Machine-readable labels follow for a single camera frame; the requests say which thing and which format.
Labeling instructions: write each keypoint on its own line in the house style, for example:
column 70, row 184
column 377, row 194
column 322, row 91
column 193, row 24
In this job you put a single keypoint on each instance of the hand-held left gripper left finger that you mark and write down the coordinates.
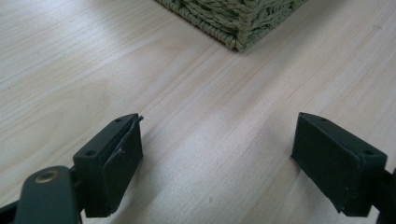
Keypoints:
column 106, row 168

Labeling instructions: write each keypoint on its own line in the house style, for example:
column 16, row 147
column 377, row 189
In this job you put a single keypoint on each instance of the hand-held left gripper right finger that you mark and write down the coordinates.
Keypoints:
column 333, row 168

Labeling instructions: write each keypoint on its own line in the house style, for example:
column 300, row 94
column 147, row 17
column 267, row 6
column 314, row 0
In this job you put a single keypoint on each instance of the green woven basket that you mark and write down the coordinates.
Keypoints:
column 239, row 18

